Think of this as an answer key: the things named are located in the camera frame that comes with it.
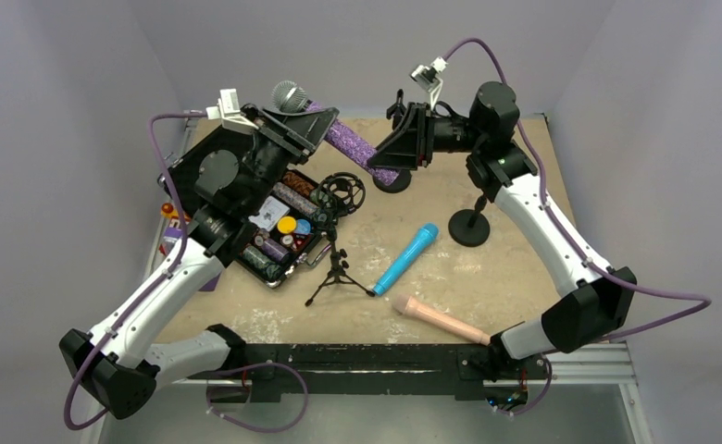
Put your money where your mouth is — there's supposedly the black round-base stand right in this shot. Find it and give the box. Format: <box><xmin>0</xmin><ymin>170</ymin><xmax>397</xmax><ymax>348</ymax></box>
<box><xmin>448</xmin><ymin>195</ymin><xmax>491</xmax><ymax>247</ymax></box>

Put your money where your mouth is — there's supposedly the blue microphone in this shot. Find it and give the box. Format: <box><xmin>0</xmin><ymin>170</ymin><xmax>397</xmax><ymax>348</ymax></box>
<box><xmin>372</xmin><ymin>223</ymin><xmax>440</xmax><ymax>296</ymax></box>

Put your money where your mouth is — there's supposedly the yellow round chip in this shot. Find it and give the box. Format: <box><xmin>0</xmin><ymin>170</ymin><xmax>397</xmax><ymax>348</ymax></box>
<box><xmin>277</xmin><ymin>216</ymin><xmax>297</xmax><ymax>235</ymax></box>

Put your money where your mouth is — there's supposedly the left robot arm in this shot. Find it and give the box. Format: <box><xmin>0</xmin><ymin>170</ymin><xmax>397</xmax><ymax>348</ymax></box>
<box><xmin>59</xmin><ymin>105</ymin><xmax>339</xmax><ymax>419</ymax></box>

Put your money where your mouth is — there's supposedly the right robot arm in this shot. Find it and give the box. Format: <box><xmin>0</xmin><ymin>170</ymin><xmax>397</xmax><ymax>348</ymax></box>
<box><xmin>369</xmin><ymin>81</ymin><xmax>636</xmax><ymax>366</ymax></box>

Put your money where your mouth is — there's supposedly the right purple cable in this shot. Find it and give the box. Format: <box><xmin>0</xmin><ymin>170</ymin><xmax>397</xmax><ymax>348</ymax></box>
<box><xmin>443</xmin><ymin>37</ymin><xmax>713</xmax><ymax>344</ymax></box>

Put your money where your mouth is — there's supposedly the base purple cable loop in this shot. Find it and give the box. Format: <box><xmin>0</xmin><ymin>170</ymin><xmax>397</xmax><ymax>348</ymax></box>
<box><xmin>205</xmin><ymin>363</ymin><xmax>311</xmax><ymax>435</ymax></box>

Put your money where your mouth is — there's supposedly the black round-base stand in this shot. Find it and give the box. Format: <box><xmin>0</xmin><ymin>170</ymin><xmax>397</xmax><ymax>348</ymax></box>
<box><xmin>448</xmin><ymin>195</ymin><xmax>491</xmax><ymax>247</ymax></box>
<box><xmin>373</xmin><ymin>89</ymin><xmax>412</xmax><ymax>194</ymax></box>

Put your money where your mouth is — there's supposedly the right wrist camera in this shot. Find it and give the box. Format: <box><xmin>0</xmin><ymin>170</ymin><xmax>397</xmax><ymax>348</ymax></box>
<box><xmin>410</xmin><ymin>56</ymin><xmax>448</xmax><ymax>109</ymax></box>

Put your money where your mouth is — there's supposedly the pink microphone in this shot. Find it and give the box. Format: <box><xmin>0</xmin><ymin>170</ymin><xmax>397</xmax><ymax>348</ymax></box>
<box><xmin>392</xmin><ymin>295</ymin><xmax>492</xmax><ymax>346</ymax></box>

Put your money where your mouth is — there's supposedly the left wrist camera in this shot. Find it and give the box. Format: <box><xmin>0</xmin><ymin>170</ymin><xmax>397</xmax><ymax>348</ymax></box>
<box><xmin>205</xmin><ymin>89</ymin><xmax>259</xmax><ymax>135</ymax></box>

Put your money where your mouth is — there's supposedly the black tripod shock-mount stand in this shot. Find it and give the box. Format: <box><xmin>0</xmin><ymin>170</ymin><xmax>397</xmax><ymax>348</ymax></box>
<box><xmin>305</xmin><ymin>172</ymin><xmax>375</xmax><ymax>307</ymax></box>

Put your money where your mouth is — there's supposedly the black poker chip case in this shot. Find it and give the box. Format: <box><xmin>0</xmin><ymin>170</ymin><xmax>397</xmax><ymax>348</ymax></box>
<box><xmin>235</xmin><ymin>169</ymin><xmax>329</xmax><ymax>289</ymax></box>

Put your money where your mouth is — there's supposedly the purple glitter microphone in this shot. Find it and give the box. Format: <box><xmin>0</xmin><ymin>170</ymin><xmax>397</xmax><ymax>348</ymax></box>
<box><xmin>271</xmin><ymin>80</ymin><xmax>397</xmax><ymax>184</ymax></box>

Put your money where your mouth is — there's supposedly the black round-base stand rear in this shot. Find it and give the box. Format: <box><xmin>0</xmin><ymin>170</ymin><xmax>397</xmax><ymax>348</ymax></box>
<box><xmin>373</xmin><ymin>89</ymin><xmax>412</xmax><ymax>194</ymax></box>

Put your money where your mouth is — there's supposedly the blue blind button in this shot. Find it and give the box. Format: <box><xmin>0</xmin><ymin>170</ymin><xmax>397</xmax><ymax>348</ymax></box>
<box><xmin>293</xmin><ymin>218</ymin><xmax>312</xmax><ymax>236</ymax></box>

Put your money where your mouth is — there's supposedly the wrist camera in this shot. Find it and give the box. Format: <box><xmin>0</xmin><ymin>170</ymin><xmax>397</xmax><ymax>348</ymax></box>
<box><xmin>205</xmin><ymin>89</ymin><xmax>259</xmax><ymax>135</ymax></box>
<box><xmin>410</xmin><ymin>56</ymin><xmax>448</xmax><ymax>109</ymax></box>

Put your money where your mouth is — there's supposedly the white playing card deck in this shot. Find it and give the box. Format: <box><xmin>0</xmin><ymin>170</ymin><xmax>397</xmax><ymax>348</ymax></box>
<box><xmin>248</xmin><ymin>195</ymin><xmax>290</xmax><ymax>231</ymax></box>

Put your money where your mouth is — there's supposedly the blue tan chip row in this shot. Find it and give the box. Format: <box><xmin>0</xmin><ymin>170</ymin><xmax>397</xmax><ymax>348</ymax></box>
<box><xmin>272</xmin><ymin>182</ymin><xmax>319</xmax><ymax>218</ymax></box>

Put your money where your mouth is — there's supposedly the orange black chip row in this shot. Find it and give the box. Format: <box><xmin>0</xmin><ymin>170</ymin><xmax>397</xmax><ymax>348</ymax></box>
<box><xmin>281</xmin><ymin>170</ymin><xmax>317</xmax><ymax>199</ymax></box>

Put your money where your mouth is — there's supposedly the purple toy box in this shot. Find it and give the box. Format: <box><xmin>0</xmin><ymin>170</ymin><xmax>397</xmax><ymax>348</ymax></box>
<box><xmin>157</xmin><ymin>203</ymin><xmax>219</xmax><ymax>292</ymax></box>

